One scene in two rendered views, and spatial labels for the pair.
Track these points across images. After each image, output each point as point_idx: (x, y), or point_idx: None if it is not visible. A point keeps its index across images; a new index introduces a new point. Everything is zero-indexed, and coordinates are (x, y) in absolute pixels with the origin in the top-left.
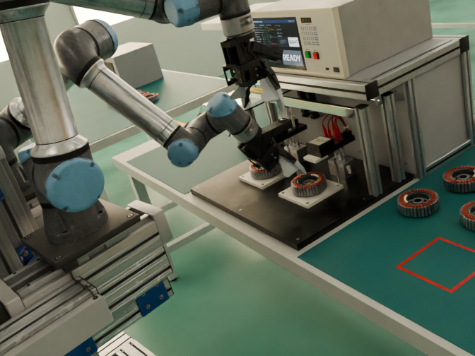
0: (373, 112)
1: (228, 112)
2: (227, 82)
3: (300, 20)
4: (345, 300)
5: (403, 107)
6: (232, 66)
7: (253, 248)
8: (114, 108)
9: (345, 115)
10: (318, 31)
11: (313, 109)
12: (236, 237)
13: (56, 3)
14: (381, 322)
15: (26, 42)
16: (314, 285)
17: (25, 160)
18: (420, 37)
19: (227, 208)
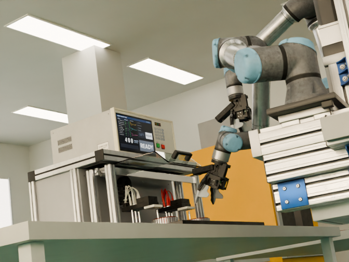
0: (157, 200)
1: None
2: (247, 114)
3: (154, 123)
4: (295, 232)
5: (172, 194)
6: (248, 107)
7: (254, 234)
8: (269, 93)
9: (188, 181)
10: (164, 132)
11: (171, 179)
12: (242, 234)
13: (286, 28)
14: (306, 232)
15: None
16: (285, 234)
17: None
18: None
19: (219, 221)
